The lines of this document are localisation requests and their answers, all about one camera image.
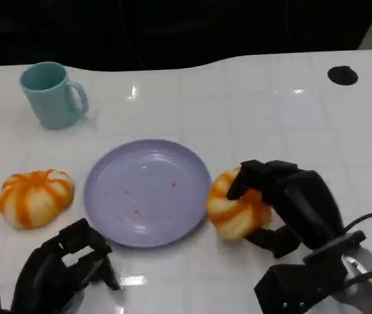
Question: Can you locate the pale green mug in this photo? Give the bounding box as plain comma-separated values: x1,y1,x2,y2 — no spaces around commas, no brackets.
20,61,90,130

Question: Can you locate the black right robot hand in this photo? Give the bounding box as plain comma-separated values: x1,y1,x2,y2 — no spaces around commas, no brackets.
226,159,346,259

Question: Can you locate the lilac plate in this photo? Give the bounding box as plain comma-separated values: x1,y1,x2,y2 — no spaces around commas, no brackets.
84,139,213,249

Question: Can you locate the black round table grommet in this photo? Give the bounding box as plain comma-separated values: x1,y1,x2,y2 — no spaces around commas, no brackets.
327,65,359,86

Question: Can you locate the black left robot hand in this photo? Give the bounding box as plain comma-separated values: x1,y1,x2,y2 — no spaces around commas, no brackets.
10,218,122,314

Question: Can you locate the orange white toy bread roll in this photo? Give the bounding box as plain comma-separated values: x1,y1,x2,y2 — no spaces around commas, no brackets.
207,167,273,241
0,169,75,230

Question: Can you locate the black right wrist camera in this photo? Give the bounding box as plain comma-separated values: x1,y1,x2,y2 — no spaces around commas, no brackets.
254,230,367,314

